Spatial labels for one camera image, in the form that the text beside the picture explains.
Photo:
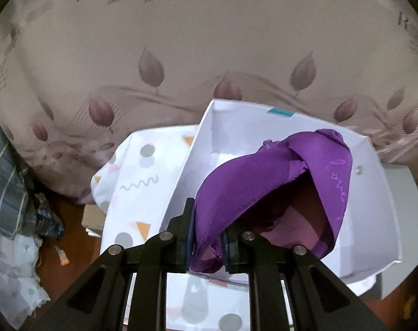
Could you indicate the white patterned cloth cover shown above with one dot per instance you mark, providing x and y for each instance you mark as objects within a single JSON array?
[{"x": 146, "y": 183}]

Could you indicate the white XINCCI shoe box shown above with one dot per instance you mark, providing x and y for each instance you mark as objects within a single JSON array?
[{"x": 369, "y": 238}]

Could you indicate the grey plaid blanket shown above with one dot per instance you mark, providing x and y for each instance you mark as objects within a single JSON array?
[{"x": 17, "y": 213}]

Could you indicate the white sheer patterned fabric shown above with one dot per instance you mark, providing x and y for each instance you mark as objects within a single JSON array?
[{"x": 20, "y": 290}]

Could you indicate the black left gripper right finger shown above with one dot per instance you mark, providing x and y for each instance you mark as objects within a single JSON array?
[{"x": 291, "y": 289}]

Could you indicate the dark blue plastic bag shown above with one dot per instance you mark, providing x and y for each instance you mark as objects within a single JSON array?
[{"x": 48, "y": 223}]

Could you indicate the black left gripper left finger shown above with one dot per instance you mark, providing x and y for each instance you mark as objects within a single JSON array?
[{"x": 125, "y": 289}]

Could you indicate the cardboard box beside nightstand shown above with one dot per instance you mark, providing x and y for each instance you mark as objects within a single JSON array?
[{"x": 93, "y": 220}]

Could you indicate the purple underwear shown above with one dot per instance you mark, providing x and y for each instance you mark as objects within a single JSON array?
[{"x": 293, "y": 191}]

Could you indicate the orange snack wrapper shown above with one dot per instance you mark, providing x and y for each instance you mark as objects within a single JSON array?
[{"x": 64, "y": 260}]

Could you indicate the beige leaf-pattern bedding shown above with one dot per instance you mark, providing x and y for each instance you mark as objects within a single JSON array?
[{"x": 78, "y": 76}]

